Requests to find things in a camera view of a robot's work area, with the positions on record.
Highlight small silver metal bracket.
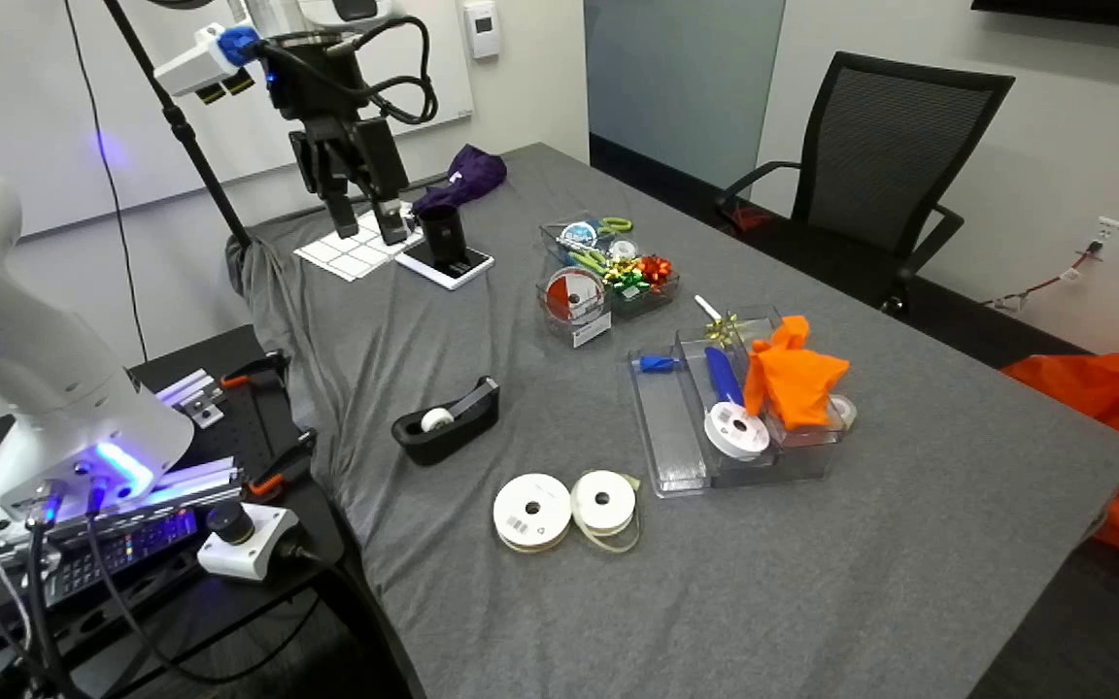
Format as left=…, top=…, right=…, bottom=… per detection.
left=157, top=367, right=231, bottom=430

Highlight red gift bow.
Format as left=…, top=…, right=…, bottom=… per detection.
left=635, top=253, right=681, bottom=290

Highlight white label sheet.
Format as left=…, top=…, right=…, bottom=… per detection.
left=291, top=220, right=424, bottom=288

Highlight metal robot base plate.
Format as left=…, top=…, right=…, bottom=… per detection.
left=0, top=451, right=248, bottom=614

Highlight blue capped pen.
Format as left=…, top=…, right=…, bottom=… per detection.
left=631, top=351, right=690, bottom=382

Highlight long clear plastic tray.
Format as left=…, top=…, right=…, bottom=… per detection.
left=626, top=337, right=716, bottom=504

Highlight green handled scissors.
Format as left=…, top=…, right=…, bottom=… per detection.
left=595, top=210, right=640, bottom=244

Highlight red ribbon spool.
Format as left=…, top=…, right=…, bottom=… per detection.
left=542, top=269, right=611, bottom=323

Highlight orange handled clamp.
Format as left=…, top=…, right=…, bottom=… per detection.
left=219, top=354, right=296, bottom=396
left=240, top=430, right=324, bottom=504

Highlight grey tablecloth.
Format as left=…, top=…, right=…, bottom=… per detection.
left=227, top=139, right=1119, bottom=699

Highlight black mesh office chair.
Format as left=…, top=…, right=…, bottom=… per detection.
left=710, top=48, right=1021, bottom=313

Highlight purple folded umbrella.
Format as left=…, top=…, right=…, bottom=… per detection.
left=410, top=139, right=512, bottom=220

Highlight small clear plastic box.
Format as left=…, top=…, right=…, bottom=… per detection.
left=533, top=264, right=618, bottom=354

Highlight blue marker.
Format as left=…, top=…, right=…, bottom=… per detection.
left=700, top=337, right=752, bottom=409

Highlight white wall thermostat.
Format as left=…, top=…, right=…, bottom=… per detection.
left=460, top=0, right=511, bottom=66

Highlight black wall television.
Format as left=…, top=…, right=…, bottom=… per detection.
left=967, top=0, right=1119, bottom=40

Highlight black robot cart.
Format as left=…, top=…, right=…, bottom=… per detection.
left=0, top=323, right=405, bottom=699

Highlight white emergency stop box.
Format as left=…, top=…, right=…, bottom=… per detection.
left=194, top=492, right=304, bottom=588

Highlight black camera tripod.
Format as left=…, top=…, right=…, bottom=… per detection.
left=103, top=0, right=258, bottom=253

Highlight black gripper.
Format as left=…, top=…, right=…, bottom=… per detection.
left=261, top=31, right=418, bottom=249

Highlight orange cloth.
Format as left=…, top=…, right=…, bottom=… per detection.
left=738, top=312, right=854, bottom=435

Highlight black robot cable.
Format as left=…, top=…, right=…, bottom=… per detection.
left=358, top=11, right=442, bottom=131

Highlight white ribbon spool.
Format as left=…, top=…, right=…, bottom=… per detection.
left=490, top=469, right=578, bottom=559
left=567, top=465, right=648, bottom=559

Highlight thin wall outlet cable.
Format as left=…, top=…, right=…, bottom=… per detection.
left=984, top=241, right=1108, bottom=313

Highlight clear tray with bows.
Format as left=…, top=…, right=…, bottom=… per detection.
left=535, top=210, right=690, bottom=323

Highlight large clear plastic box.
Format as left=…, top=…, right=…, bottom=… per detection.
left=673, top=307, right=864, bottom=492

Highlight black tape dispenser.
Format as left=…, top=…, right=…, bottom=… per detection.
left=390, top=374, right=504, bottom=469

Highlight yellow green gift bow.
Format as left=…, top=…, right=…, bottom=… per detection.
left=567, top=249, right=648, bottom=312

